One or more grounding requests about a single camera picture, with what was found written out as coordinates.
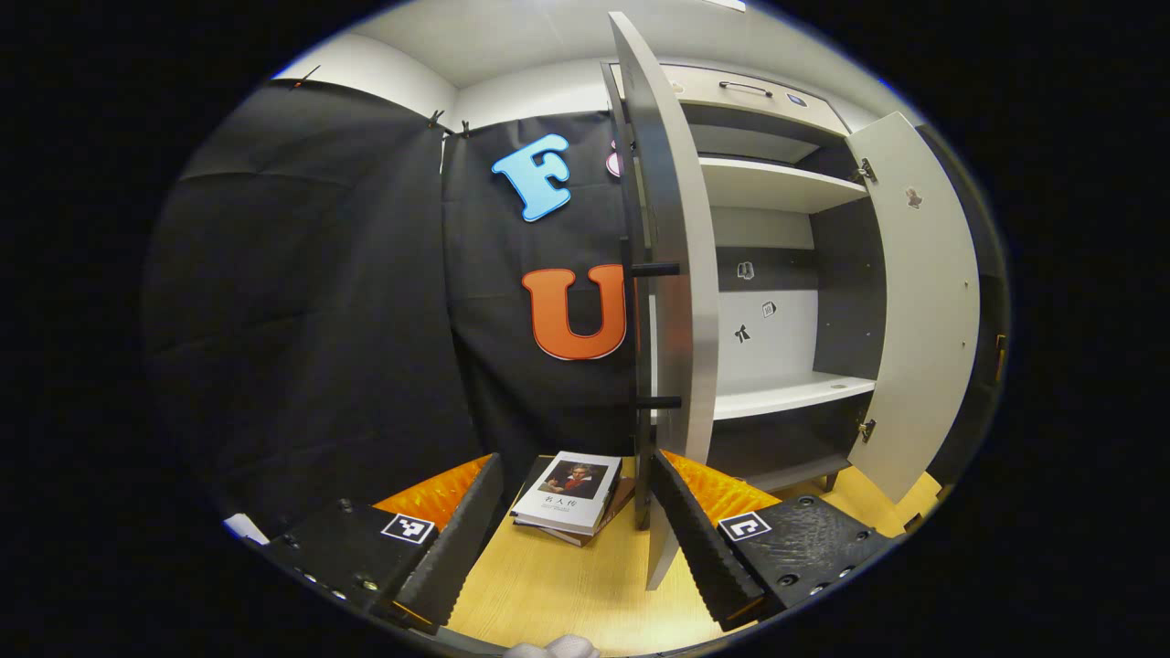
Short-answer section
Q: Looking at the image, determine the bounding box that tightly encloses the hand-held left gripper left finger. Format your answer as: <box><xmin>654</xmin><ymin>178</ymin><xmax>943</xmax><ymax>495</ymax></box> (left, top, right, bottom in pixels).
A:
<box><xmin>265</xmin><ymin>452</ymin><xmax>505</xmax><ymax>636</ymax></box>

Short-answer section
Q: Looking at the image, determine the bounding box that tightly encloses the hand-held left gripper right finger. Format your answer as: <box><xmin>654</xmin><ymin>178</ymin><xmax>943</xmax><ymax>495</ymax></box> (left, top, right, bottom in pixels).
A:
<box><xmin>649</xmin><ymin>451</ymin><xmax>906</xmax><ymax>633</ymax></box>

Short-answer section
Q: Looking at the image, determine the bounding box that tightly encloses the black door handle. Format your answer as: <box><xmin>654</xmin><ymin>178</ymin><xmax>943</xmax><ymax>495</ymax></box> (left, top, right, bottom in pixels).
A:
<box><xmin>622</xmin><ymin>239</ymin><xmax>683</xmax><ymax>412</ymax></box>

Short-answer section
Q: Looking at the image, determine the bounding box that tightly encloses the beige double-door shoe cabinet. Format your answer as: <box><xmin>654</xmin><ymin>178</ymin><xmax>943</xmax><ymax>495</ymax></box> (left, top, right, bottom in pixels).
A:
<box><xmin>599</xmin><ymin>11</ymin><xmax>984</xmax><ymax>590</ymax></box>

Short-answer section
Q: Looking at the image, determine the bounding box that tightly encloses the beige shoe cabinet door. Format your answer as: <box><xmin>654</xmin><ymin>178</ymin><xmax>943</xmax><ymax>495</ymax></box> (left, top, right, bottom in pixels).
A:
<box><xmin>608</xmin><ymin>11</ymin><xmax>721</xmax><ymax>590</ymax></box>
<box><xmin>846</xmin><ymin>111</ymin><xmax>982</xmax><ymax>504</ymax></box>

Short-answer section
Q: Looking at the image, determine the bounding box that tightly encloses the brown book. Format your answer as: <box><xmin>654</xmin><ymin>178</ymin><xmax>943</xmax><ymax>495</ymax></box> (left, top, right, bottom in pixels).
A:
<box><xmin>539</xmin><ymin>475</ymin><xmax>637</xmax><ymax>547</ymax></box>

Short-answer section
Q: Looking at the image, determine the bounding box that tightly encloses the white portrait cover book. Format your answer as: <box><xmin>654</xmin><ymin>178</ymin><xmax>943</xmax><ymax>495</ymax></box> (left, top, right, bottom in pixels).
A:
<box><xmin>509</xmin><ymin>451</ymin><xmax>622</xmax><ymax>536</ymax></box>

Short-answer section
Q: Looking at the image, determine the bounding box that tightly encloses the white printed board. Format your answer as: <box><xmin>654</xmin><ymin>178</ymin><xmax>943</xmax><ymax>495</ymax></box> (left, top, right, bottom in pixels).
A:
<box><xmin>222</xmin><ymin>512</ymin><xmax>272</xmax><ymax>547</ymax></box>

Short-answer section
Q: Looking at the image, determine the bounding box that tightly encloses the black backdrop cloth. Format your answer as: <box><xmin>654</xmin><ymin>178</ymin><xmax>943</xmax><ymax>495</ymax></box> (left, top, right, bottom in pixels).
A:
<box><xmin>146</xmin><ymin>78</ymin><xmax>1011</xmax><ymax>540</ymax></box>

